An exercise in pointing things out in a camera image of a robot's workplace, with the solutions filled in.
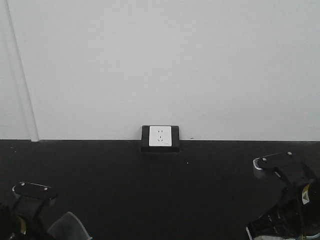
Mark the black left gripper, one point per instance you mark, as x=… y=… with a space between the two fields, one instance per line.
x=22 y=221

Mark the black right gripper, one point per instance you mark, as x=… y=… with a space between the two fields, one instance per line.
x=296 y=216

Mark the gray cloth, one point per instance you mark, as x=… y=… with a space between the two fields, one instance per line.
x=69 y=227

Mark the white power socket plate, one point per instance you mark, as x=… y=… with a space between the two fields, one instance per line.
x=160 y=136

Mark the black socket housing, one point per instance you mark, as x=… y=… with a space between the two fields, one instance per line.
x=144 y=144

